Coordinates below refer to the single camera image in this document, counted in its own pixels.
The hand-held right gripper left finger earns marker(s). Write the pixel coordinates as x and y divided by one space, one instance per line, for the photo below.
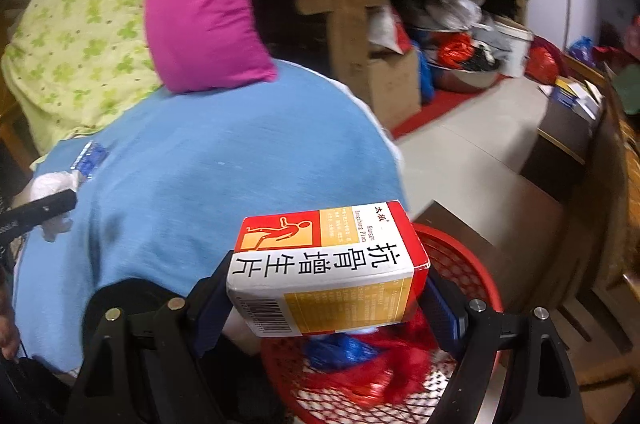
210 311

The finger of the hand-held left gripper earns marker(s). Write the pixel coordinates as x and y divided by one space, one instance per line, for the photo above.
42 210

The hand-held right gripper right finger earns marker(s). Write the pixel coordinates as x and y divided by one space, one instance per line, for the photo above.
445 314

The white plastic bag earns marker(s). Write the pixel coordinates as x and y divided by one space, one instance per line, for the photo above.
47 189

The red plastic basket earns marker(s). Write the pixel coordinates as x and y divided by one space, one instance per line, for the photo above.
460 264

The red mesh bag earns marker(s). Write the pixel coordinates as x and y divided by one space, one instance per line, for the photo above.
405 354

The blue cardboard box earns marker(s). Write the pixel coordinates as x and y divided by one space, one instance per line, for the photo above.
90 159

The red plastic bag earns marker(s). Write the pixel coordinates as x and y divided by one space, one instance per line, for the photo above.
371 386

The blue plastic bag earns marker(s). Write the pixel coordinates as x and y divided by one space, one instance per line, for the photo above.
340 349

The white orange medicine box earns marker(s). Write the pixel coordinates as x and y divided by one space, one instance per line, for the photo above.
325 269

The person's left forearm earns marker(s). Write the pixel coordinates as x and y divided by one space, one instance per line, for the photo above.
7 329

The blue blanket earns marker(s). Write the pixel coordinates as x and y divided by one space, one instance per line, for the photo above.
225 164

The wooden side furniture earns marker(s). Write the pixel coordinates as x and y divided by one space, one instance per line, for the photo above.
610 214

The green floral quilt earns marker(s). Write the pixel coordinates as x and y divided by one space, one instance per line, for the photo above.
85 19

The red floor mat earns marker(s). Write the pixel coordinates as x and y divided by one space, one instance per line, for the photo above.
440 107

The brown cardboard box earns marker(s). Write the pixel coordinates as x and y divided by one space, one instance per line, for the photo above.
395 89

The metal basin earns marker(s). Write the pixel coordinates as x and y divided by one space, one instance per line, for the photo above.
467 77

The stack of books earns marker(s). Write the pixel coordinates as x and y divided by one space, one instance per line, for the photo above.
575 99

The red bag on floor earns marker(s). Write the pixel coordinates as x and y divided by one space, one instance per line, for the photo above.
542 62

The white foam box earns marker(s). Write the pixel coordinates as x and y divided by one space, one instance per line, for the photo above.
512 47

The white crumpled plastic bags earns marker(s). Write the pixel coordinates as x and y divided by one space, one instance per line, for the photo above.
452 9

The wooden shelf table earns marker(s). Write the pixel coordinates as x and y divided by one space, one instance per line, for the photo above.
350 4

